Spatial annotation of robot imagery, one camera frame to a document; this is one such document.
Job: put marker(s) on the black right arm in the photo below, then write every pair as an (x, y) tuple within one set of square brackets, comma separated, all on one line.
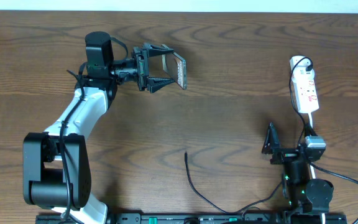
[(309, 197)]

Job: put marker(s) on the white power strip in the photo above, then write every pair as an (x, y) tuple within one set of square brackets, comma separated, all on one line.
[(306, 96)]

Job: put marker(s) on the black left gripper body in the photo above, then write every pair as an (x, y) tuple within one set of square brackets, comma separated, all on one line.
[(133, 70)]

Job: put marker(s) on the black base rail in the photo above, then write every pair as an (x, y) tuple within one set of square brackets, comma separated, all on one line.
[(136, 218)]

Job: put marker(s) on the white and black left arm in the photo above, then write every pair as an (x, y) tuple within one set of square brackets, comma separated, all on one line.
[(56, 169)]

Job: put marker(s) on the white USB charger adapter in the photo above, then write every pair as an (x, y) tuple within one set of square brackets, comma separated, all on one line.
[(301, 68)]

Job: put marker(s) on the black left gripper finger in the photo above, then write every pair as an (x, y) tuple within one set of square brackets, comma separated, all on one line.
[(154, 84), (154, 50)]

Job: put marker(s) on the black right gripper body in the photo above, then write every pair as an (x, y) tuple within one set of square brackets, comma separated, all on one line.
[(285, 155)]

